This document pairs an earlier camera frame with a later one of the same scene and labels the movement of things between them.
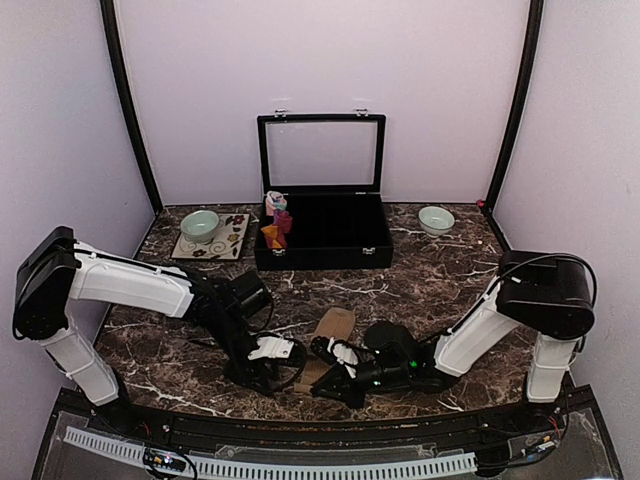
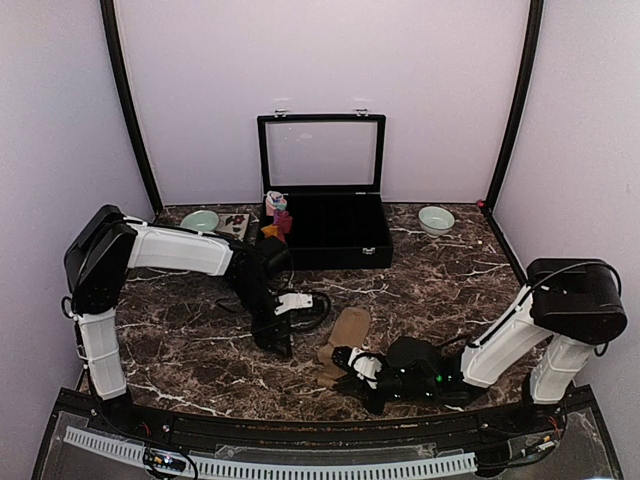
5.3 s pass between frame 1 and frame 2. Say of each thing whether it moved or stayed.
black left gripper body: moved
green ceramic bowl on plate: stayed
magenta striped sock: stayed
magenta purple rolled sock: stayed
